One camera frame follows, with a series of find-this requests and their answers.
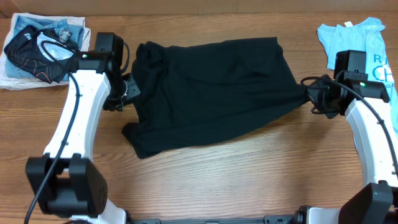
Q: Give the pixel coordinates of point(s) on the folded black patterned shirt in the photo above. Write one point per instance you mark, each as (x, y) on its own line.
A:
(41, 53)

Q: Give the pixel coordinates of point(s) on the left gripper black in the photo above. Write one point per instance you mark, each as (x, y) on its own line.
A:
(134, 90)

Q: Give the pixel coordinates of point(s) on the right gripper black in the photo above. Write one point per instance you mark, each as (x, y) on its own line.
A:
(313, 93)

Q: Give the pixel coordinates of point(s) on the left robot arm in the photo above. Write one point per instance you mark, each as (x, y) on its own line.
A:
(64, 179)

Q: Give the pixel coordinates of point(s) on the black t-shirt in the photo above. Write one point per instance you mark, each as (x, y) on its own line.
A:
(206, 94)

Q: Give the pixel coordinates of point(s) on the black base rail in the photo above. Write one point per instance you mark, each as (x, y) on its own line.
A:
(268, 219)

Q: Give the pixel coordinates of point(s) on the folded beige cloth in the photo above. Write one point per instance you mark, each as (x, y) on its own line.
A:
(13, 78)

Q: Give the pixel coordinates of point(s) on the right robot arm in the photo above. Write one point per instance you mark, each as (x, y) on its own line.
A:
(365, 105)

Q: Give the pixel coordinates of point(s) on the light blue t-shirt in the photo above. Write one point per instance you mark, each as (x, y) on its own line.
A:
(365, 36)

